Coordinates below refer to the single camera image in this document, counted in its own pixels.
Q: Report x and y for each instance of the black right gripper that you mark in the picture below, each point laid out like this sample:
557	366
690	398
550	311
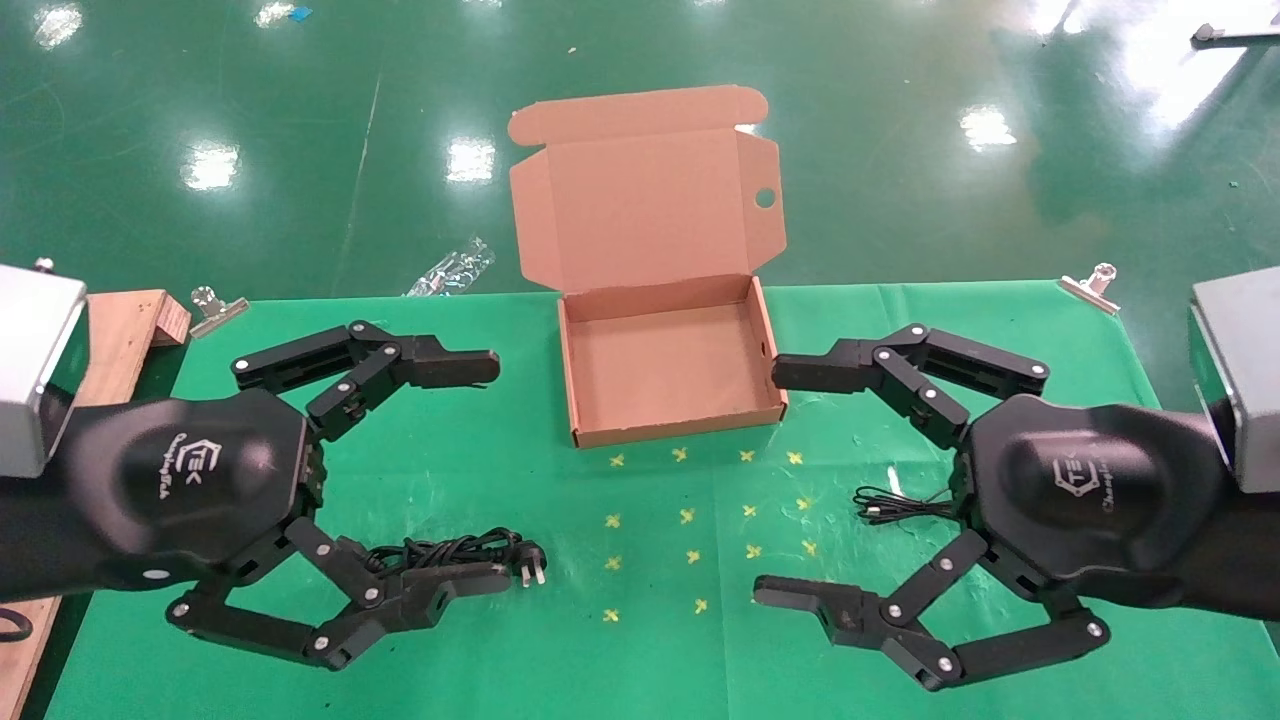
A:
1100	500

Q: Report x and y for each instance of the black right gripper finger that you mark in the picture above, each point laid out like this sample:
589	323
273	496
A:
830	368

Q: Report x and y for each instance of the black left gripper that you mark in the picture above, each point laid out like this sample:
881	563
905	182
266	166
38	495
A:
180	480

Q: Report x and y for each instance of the open brown cardboard box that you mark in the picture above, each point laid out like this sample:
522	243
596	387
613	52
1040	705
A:
660	370

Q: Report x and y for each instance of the small white paper scrap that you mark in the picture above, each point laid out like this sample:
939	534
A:
893	480

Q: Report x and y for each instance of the green tablecloth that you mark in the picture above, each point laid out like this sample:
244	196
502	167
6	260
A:
520	650

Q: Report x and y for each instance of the clear crumpled plastic wrapper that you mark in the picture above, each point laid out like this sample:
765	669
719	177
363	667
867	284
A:
455	270

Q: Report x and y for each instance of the silver binder clip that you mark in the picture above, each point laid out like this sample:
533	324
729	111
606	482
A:
215	312
1092	288

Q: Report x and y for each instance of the brown wooden pallet board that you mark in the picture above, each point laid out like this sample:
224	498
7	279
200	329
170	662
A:
125	340

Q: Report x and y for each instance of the grey metal bar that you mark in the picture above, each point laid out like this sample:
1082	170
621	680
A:
1240	38

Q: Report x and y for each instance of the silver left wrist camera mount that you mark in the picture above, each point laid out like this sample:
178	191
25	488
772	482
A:
35	370

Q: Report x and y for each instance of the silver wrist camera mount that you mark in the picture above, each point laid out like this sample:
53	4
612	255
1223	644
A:
35	370
1245	380

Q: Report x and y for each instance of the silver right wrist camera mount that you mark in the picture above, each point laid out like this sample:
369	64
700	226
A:
1245	380

